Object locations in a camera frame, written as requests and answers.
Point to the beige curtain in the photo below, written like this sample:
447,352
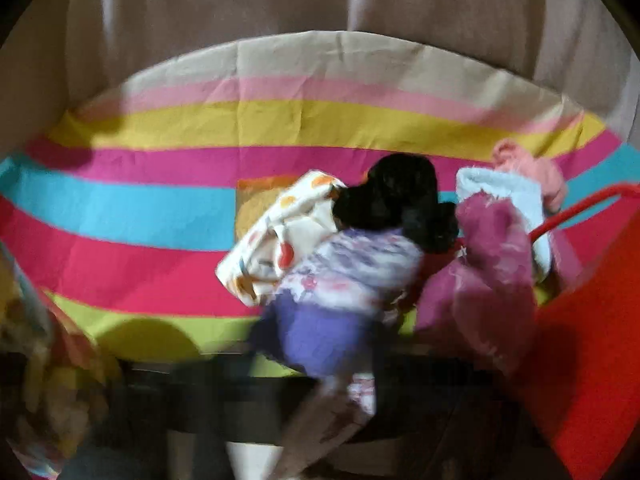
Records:
320,0

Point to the red basket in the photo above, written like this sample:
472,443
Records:
595,340

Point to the white cloth with orange dots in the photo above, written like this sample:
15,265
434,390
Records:
280,240

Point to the purple patterned cloth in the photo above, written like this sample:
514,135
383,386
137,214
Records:
325,320

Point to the black fuzzy cloth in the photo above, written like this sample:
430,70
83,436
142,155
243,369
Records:
400,195

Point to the pink cloth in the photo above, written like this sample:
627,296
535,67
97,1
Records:
535,167

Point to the light blue towel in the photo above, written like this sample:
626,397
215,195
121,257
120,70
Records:
510,190

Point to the striped multicoloured blanket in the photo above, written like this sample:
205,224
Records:
150,210

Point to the magenta cloth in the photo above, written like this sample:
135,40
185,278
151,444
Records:
480,280

